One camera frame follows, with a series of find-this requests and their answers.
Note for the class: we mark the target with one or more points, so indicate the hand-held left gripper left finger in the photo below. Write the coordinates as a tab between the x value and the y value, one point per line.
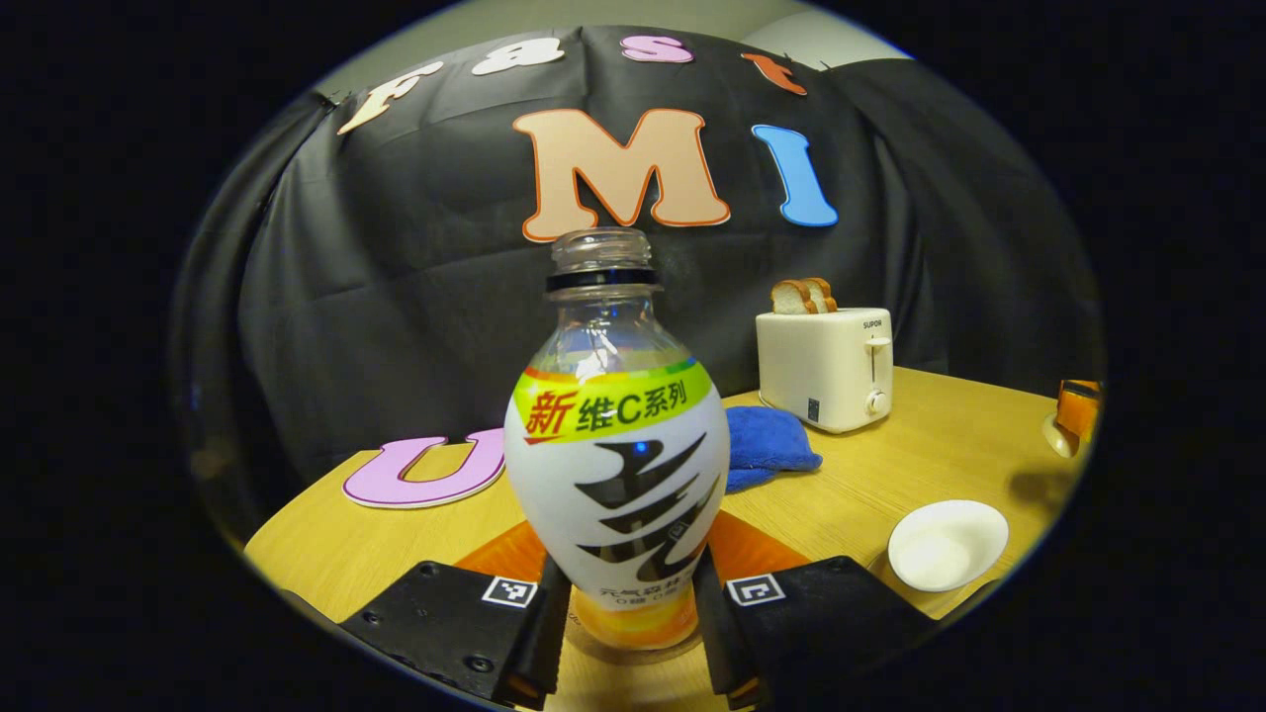
445	623

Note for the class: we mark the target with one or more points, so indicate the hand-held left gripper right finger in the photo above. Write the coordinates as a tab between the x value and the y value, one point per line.
821	618

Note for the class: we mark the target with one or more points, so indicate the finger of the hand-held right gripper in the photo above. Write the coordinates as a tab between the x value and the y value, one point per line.
1080	415
1083	388

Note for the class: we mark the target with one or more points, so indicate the cream teacup lid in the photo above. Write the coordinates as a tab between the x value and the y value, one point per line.
1058	435

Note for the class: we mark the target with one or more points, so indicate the cream teacup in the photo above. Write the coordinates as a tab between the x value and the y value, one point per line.
945	544

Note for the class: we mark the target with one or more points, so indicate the white label water bottle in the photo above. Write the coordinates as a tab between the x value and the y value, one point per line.
613	485

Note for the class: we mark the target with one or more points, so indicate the pink paper cutout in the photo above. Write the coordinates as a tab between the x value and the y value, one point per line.
381	485

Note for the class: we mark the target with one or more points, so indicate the blue towel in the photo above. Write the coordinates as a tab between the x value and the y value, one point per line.
767	445

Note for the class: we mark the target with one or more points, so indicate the white toaster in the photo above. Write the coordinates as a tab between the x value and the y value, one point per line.
821	371

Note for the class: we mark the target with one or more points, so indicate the toast bread slice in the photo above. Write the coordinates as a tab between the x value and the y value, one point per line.
825	294
791	297

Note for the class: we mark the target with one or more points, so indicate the black backdrop cloth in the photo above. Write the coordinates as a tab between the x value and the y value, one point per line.
396	297

